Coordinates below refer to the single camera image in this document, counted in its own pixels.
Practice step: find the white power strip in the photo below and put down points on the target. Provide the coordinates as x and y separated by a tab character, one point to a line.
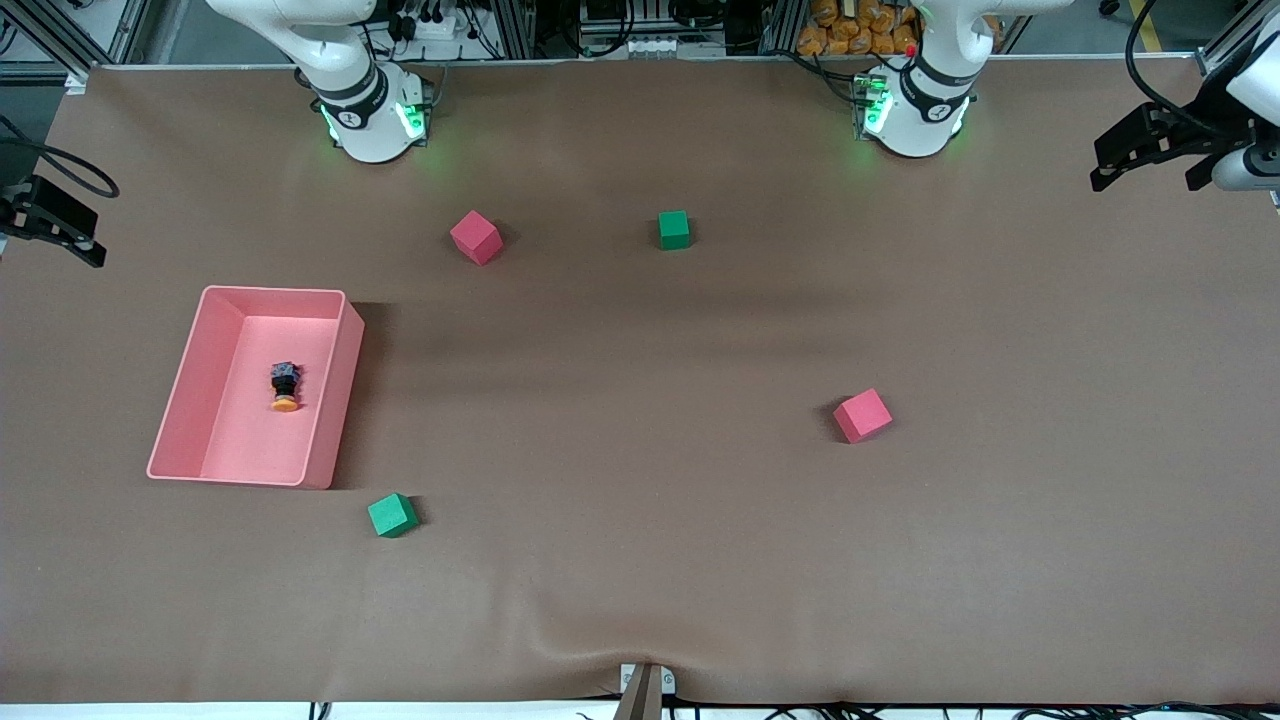
430	25

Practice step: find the black button with orange cap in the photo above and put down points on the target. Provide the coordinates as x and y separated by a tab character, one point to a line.
285	385

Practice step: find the aluminium profile frame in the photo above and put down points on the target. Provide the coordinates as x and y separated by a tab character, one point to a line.
1240	35
60	40

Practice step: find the green foam cube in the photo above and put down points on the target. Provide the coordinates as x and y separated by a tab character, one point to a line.
392	515
674	230

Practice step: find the pink foam cube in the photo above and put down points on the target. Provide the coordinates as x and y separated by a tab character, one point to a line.
476	237
862	415

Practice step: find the bag of orange items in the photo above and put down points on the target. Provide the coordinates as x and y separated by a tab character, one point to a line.
860	28

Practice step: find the pink plastic bin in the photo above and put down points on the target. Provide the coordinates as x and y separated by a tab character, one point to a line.
240	440

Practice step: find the brown table mat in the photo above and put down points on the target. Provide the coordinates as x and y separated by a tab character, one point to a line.
640	560

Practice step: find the metal bracket with post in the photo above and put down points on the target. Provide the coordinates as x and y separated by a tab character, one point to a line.
645	690

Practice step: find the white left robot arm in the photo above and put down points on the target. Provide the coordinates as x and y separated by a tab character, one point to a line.
915	125

